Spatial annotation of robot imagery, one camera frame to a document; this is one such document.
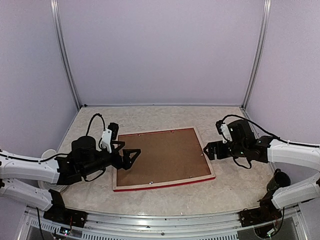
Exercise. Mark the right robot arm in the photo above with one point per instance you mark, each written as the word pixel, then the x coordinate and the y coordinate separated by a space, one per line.
pixel 239 141

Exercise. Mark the aluminium post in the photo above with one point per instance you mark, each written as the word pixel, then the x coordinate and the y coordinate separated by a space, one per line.
pixel 258 53
pixel 54 4

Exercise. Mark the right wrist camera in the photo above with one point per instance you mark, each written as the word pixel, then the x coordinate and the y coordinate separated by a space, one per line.
pixel 223 130

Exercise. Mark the brown backing board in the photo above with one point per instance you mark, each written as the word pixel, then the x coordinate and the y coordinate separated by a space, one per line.
pixel 162 157

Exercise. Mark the right aluminium post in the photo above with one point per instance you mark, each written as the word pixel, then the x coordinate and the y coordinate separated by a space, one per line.
pixel 258 53

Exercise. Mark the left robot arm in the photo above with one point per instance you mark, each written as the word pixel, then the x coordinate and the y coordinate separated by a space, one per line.
pixel 62 169

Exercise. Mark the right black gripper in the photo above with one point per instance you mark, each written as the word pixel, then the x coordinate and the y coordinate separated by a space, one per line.
pixel 212 150

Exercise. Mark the light blue cup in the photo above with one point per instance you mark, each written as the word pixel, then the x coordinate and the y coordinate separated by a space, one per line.
pixel 48 153

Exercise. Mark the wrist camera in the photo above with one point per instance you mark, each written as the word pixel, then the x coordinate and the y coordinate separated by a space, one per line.
pixel 223 130
pixel 108 136

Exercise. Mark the aluminium front rail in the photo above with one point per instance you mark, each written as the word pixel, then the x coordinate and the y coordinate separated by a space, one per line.
pixel 111 226

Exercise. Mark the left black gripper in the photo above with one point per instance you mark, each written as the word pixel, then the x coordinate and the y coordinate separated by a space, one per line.
pixel 126 163

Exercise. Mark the wooden red photo frame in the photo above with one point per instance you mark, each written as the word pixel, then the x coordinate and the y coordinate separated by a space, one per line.
pixel 210 165

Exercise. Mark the white round plate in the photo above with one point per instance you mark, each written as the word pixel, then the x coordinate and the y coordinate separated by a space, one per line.
pixel 51 186

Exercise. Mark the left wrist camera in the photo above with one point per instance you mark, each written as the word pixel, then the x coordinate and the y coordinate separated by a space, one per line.
pixel 108 136

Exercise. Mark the left aluminium post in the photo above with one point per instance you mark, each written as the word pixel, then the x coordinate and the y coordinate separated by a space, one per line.
pixel 54 4

